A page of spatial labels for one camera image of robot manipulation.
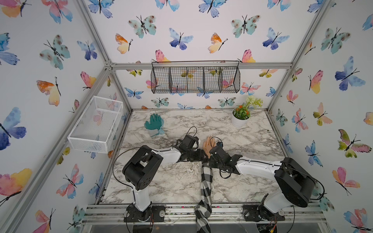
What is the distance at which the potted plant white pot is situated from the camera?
39.3 inches

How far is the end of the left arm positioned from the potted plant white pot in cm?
37

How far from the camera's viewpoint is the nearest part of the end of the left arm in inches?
29.7
